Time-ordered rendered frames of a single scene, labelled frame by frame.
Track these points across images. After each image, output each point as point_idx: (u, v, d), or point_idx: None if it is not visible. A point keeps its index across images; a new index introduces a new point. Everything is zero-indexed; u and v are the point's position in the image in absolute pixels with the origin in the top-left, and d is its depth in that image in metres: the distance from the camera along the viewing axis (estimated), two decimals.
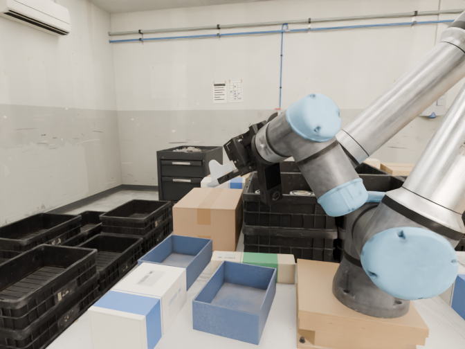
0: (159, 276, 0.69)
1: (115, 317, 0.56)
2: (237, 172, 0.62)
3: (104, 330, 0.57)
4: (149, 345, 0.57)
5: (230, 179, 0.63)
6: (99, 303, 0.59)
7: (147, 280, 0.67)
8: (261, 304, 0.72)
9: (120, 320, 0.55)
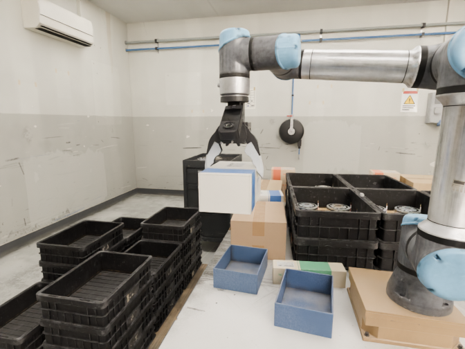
0: (242, 164, 0.78)
1: (225, 176, 0.64)
2: (215, 131, 0.73)
3: (212, 190, 0.65)
4: (252, 203, 0.66)
5: (210, 139, 0.73)
6: (205, 171, 0.67)
7: (233, 165, 0.76)
8: (323, 305, 0.87)
9: (230, 178, 0.64)
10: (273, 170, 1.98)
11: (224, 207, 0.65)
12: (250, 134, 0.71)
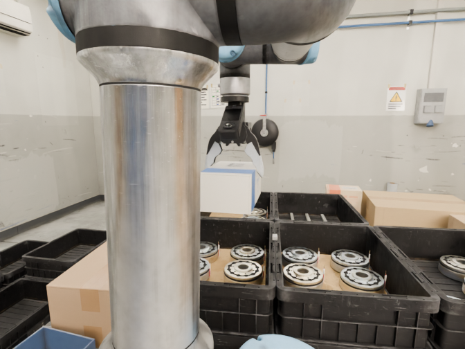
0: (242, 164, 0.78)
1: (225, 176, 0.64)
2: (215, 131, 0.73)
3: (212, 190, 0.65)
4: (252, 203, 0.66)
5: (210, 138, 0.73)
6: (205, 171, 0.67)
7: (234, 165, 0.76)
8: None
9: (230, 178, 0.64)
10: None
11: (224, 207, 0.65)
12: (250, 134, 0.71)
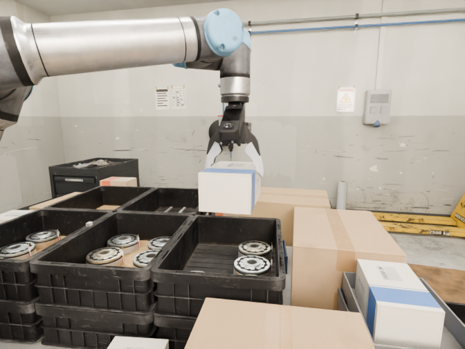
0: (242, 164, 0.78)
1: (225, 176, 0.64)
2: (215, 131, 0.73)
3: (212, 190, 0.65)
4: (252, 203, 0.66)
5: (210, 138, 0.73)
6: (205, 171, 0.67)
7: (234, 165, 0.76)
8: None
9: (230, 178, 0.64)
10: (102, 182, 1.64)
11: (224, 207, 0.65)
12: (250, 134, 0.71)
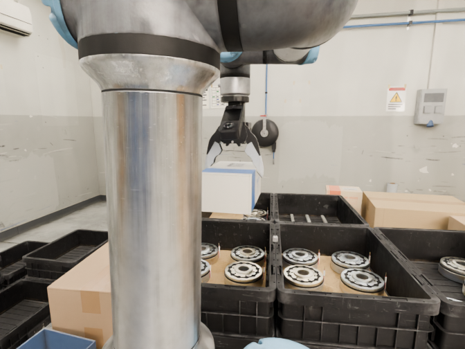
0: (242, 164, 0.78)
1: (225, 176, 0.64)
2: (215, 131, 0.73)
3: (212, 190, 0.65)
4: (252, 203, 0.66)
5: (210, 138, 0.73)
6: (205, 171, 0.67)
7: (234, 165, 0.76)
8: None
9: (230, 178, 0.64)
10: None
11: (224, 207, 0.65)
12: (250, 134, 0.71)
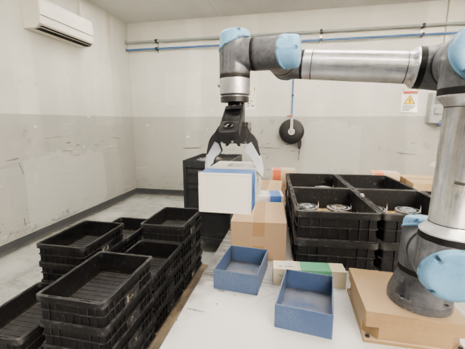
0: (242, 164, 0.78)
1: (225, 176, 0.64)
2: (215, 131, 0.73)
3: (212, 190, 0.65)
4: (252, 203, 0.66)
5: (210, 138, 0.73)
6: (205, 171, 0.67)
7: (233, 165, 0.76)
8: (323, 306, 0.87)
9: (230, 178, 0.64)
10: (273, 171, 1.98)
11: (224, 207, 0.65)
12: (250, 134, 0.71)
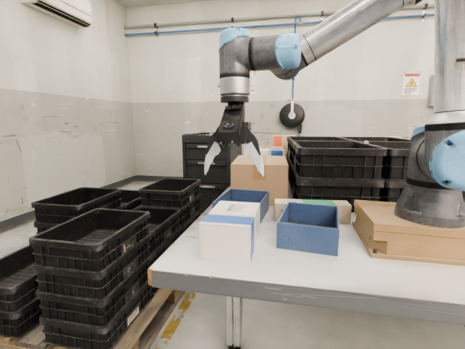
0: (241, 206, 0.80)
1: (225, 227, 0.66)
2: (215, 131, 0.73)
3: (213, 240, 0.68)
4: (251, 252, 0.68)
5: (210, 138, 0.73)
6: (205, 220, 0.69)
7: (233, 209, 0.78)
8: None
9: (230, 229, 0.66)
10: (274, 137, 1.94)
11: (224, 256, 0.68)
12: (250, 134, 0.71)
